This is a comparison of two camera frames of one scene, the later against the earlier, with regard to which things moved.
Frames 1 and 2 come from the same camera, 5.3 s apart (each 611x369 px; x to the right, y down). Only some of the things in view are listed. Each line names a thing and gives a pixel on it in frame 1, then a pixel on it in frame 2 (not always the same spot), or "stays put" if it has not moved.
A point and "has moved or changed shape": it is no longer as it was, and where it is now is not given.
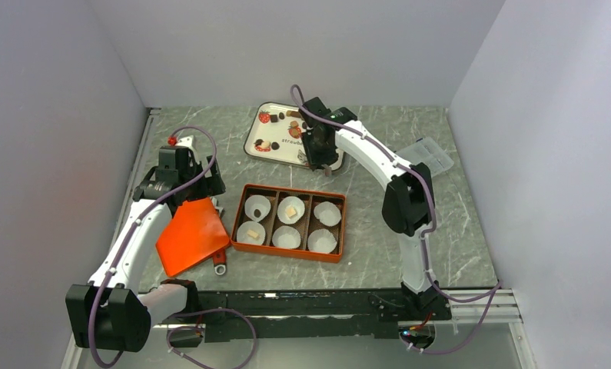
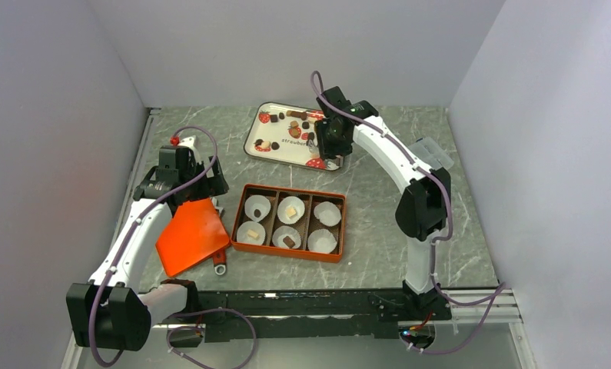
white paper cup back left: x=257 y=202 stays put
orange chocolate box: x=295 y=222 stays put
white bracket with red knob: x=184 y=141 stays put
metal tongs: x=327 y=170 has moved or changed shape
